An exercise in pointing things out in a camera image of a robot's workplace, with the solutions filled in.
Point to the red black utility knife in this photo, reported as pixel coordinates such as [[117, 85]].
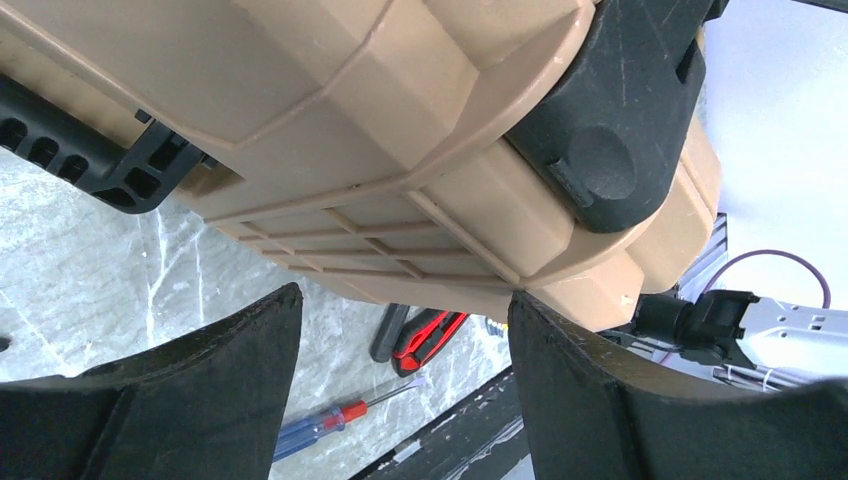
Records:
[[423, 337]]

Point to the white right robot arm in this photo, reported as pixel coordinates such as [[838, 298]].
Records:
[[747, 340]]

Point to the tan plastic toolbox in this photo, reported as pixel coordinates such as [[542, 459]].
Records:
[[442, 154]]

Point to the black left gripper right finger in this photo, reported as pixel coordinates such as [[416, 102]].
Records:
[[594, 410]]

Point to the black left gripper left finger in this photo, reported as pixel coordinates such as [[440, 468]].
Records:
[[206, 405]]

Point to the blue red screwdriver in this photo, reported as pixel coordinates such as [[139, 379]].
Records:
[[298, 435]]

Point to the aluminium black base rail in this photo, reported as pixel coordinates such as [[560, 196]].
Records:
[[481, 437]]

